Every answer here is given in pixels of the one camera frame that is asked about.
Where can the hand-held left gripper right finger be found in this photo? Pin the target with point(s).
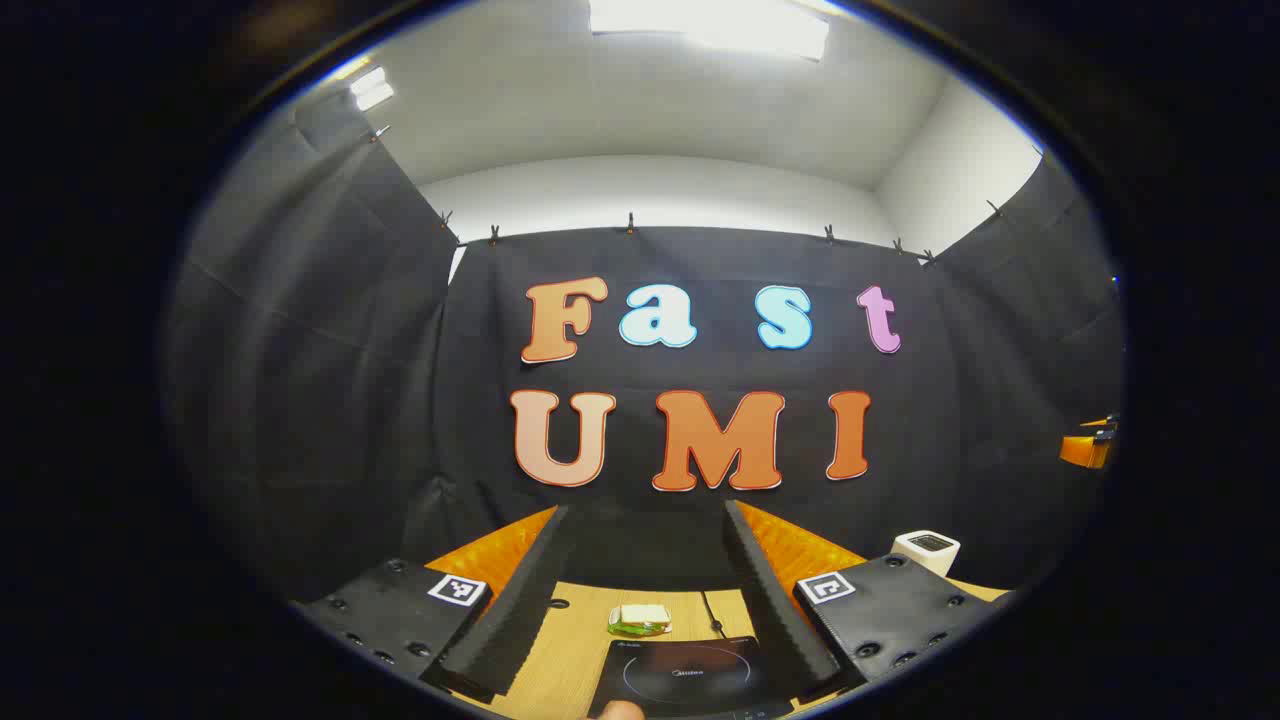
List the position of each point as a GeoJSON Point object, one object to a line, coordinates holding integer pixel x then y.
{"type": "Point", "coordinates": [775, 610]}

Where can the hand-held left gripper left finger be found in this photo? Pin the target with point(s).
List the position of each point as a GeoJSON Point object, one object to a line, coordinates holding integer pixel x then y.
{"type": "Point", "coordinates": [510, 620]}

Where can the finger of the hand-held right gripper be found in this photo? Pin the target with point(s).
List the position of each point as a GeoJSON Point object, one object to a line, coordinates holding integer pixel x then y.
{"type": "Point", "coordinates": [1085, 450]}

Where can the black induction cooktop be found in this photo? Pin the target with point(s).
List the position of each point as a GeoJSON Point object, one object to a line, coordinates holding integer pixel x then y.
{"type": "Point", "coordinates": [680, 675]}

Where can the sandwich with green lettuce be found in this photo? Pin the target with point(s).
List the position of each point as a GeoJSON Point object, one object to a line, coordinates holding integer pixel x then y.
{"type": "Point", "coordinates": [640, 619]}

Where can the white toaster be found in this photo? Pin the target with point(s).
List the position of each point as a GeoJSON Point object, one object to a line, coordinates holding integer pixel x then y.
{"type": "Point", "coordinates": [928, 552]}

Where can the black backdrop cloth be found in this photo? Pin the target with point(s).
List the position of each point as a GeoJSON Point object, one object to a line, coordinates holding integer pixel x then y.
{"type": "Point", "coordinates": [420, 400]}

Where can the row of black backdrop clips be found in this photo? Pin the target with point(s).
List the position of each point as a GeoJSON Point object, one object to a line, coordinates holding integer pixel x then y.
{"type": "Point", "coordinates": [630, 224]}

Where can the small ceiling light panel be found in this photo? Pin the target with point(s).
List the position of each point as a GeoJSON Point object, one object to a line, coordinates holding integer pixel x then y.
{"type": "Point", "coordinates": [372, 88]}

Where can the large ceiling light panel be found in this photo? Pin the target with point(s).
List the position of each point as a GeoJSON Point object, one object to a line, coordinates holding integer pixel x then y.
{"type": "Point", "coordinates": [710, 25]}

